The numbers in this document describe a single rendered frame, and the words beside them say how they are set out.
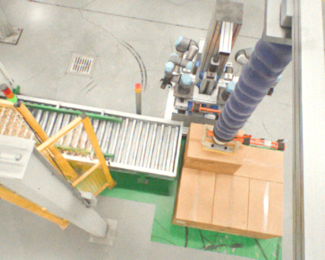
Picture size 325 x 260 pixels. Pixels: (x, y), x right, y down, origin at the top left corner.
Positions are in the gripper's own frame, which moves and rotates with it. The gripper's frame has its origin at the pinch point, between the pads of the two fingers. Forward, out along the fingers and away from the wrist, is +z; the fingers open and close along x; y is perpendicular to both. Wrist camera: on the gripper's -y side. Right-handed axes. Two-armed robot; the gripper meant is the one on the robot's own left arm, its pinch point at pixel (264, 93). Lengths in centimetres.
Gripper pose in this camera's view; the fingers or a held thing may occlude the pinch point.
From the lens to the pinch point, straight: 324.7
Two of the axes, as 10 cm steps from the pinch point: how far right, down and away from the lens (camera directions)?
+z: -0.5, 3.9, 9.2
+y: -1.6, 9.1, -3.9
